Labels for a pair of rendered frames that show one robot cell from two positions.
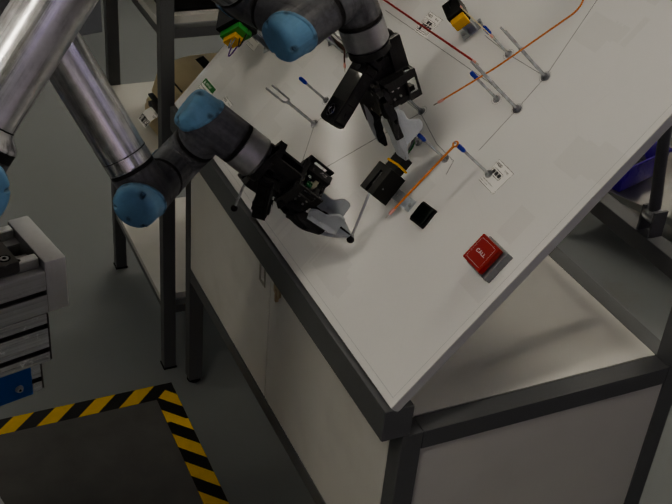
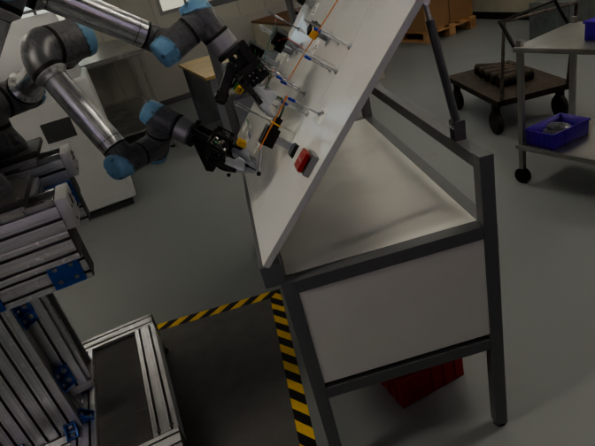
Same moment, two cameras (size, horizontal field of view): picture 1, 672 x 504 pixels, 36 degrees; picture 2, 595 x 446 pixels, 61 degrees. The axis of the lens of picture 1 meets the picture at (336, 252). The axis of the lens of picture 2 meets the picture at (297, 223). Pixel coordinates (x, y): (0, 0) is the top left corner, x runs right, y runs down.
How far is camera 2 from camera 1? 0.86 m
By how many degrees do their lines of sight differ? 22
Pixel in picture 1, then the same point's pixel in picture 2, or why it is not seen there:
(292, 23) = (158, 42)
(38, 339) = (67, 245)
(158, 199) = (123, 161)
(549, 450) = (405, 291)
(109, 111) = (89, 117)
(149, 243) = not seen: hidden behind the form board
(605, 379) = (432, 239)
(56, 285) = (66, 213)
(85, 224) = not seen: hidden behind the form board
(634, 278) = (572, 202)
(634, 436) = (475, 279)
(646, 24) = not seen: outside the picture
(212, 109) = (153, 108)
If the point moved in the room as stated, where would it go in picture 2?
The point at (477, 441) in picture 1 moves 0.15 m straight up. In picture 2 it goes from (342, 287) to (331, 240)
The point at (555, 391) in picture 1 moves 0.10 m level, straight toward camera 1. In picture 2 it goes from (393, 249) to (376, 271)
